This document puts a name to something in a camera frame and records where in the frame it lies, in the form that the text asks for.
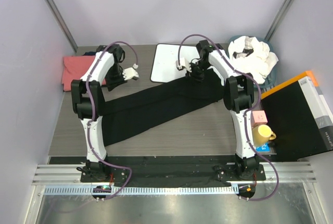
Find black floral print t-shirt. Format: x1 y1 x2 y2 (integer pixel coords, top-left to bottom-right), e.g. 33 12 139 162
102 69 224 146

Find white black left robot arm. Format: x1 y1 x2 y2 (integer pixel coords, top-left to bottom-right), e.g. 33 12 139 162
71 43 126 182

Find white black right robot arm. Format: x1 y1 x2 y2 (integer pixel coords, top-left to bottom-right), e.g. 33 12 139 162
181 40 259 180

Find white crumpled t-shirts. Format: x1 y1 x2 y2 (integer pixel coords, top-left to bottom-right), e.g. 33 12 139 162
227 35 279 84

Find white tray board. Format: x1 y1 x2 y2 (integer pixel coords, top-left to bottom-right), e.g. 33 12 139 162
150 43 186 83

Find folded dark navy t-shirt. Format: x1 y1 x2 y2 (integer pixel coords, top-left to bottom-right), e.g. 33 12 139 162
83 51 96 56

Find folded coral pink t-shirt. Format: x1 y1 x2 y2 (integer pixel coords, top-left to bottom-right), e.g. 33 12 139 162
62 56 95 92

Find teal laundry basket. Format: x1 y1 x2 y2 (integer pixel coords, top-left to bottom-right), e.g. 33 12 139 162
227 35 277 89

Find pink cube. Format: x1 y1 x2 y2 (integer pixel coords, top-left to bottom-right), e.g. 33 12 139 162
251 110 268 128

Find yellow mug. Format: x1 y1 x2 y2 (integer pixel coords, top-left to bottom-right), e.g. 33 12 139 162
252 125 276 147

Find blue picture book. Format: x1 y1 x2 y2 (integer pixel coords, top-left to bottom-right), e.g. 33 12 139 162
255 143 270 153

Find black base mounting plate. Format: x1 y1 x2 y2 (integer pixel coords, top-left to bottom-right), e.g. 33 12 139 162
81 155 266 188

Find black orange box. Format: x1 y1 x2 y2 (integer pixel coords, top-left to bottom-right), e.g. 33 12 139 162
261 71 332 161

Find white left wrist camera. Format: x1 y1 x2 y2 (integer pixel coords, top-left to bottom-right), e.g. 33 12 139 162
122 64 139 81

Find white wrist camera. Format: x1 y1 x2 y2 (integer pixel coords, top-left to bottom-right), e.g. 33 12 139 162
176 58 191 72
122 64 139 81

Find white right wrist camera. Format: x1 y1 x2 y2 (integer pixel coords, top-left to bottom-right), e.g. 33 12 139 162
176 58 191 72

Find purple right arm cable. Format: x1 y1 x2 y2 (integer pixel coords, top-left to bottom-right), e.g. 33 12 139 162
177 34 280 202

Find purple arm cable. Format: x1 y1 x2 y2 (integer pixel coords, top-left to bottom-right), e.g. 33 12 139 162
85 41 138 200
177 34 280 202

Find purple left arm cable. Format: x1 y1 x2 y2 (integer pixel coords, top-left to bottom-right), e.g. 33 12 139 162
85 41 138 200

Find aluminium rail frame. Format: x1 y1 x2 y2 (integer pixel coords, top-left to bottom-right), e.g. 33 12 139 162
32 162 316 198

